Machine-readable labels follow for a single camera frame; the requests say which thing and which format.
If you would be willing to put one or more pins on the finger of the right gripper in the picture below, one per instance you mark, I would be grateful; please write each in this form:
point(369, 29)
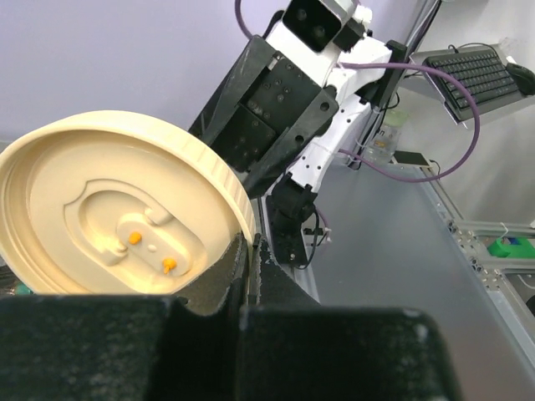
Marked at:
point(223, 103)
point(262, 150)

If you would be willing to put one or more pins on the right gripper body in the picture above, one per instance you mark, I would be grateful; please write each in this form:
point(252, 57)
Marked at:
point(285, 96)

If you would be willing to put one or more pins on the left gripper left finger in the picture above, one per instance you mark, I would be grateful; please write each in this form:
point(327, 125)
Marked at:
point(118, 347)

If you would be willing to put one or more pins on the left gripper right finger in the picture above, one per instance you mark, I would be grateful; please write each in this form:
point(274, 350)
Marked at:
point(292, 348)

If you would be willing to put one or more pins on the cream round lid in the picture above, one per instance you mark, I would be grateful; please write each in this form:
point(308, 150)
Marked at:
point(116, 202)

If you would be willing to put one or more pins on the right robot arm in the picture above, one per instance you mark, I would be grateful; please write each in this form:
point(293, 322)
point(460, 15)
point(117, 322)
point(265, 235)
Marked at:
point(360, 82)

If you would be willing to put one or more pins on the clear plastic jar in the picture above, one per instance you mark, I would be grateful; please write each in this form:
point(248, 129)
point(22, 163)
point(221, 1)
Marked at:
point(380, 149)

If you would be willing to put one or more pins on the smartphone on desk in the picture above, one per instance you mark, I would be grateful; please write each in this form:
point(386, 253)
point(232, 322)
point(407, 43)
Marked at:
point(401, 157)

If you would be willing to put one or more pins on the black computer keyboard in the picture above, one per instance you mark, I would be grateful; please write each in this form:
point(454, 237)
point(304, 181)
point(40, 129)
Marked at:
point(484, 75)

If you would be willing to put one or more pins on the black computer mouse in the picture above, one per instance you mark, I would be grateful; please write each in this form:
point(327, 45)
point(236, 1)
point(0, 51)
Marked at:
point(523, 77)

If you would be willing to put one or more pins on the green plastic part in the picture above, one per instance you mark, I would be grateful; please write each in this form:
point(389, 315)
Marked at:
point(512, 247)

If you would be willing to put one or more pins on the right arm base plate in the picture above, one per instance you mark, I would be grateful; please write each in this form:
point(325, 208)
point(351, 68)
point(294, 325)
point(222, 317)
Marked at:
point(295, 239)

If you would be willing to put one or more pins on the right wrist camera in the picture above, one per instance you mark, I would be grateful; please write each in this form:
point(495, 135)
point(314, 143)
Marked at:
point(318, 23)

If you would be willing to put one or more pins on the aluminium mounting rail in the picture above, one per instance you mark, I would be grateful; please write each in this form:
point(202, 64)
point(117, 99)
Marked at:
point(399, 244)

